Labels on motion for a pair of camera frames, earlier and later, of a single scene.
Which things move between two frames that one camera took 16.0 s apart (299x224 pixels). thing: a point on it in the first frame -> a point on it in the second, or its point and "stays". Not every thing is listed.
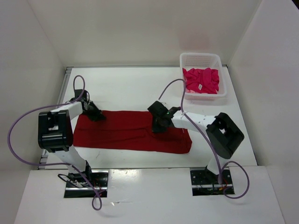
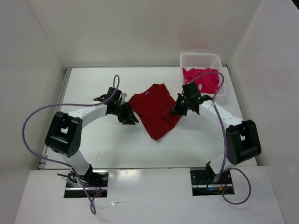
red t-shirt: (129, 130) -> (152, 107)
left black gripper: (97, 115) -> (128, 116)
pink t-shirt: (203, 80) stays
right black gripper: (156, 129) -> (176, 109)
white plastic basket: (203, 60) stays
